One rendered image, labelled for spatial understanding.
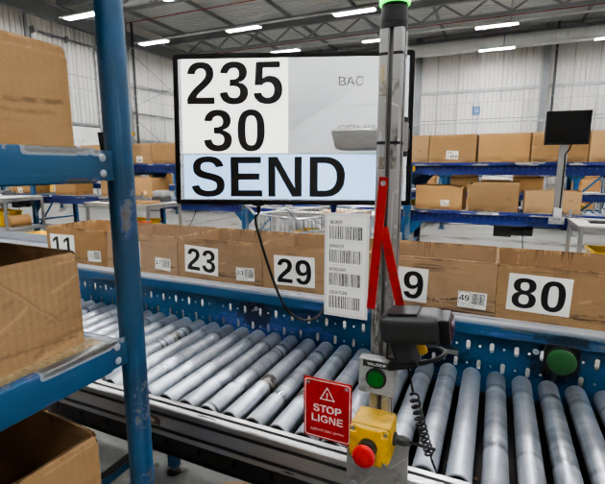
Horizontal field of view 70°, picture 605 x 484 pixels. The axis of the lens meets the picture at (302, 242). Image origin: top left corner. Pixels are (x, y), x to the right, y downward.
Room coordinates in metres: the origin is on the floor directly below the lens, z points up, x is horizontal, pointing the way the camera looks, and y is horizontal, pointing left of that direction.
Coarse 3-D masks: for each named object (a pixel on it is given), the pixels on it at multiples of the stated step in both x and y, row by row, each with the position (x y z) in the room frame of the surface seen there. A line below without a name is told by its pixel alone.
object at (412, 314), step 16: (384, 320) 0.68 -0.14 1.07; (400, 320) 0.67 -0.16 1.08; (416, 320) 0.66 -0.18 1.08; (432, 320) 0.65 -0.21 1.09; (448, 320) 0.65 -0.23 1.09; (384, 336) 0.68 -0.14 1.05; (400, 336) 0.67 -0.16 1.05; (416, 336) 0.66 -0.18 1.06; (432, 336) 0.65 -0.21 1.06; (448, 336) 0.64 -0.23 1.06; (400, 352) 0.68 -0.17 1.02; (416, 352) 0.68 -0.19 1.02; (400, 368) 0.68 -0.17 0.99
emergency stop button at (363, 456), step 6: (354, 450) 0.66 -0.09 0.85; (360, 450) 0.65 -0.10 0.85; (366, 450) 0.65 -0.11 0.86; (372, 450) 0.65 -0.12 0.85; (354, 456) 0.65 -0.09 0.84; (360, 456) 0.65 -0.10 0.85; (366, 456) 0.65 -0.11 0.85; (372, 456) 0.65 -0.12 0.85; (360, 462) 0.65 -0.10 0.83; (366, 462) 0.65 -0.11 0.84; (372, 462) 0.64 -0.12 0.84; (366, 468) 0.65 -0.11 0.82
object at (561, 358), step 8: (552, 352) 1.08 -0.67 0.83; (560, 352) 1.07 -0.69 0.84; (568, 352) 1.07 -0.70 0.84; (552, 360) 1.08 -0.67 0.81; (560, 360) 1.07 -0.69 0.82; (568, 360) 1.07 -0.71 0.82; (576, 360) 1.06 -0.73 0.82; (552, 368) 1.08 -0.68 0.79; (560, 368) 1.07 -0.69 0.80; (568, 368) 1.06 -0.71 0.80
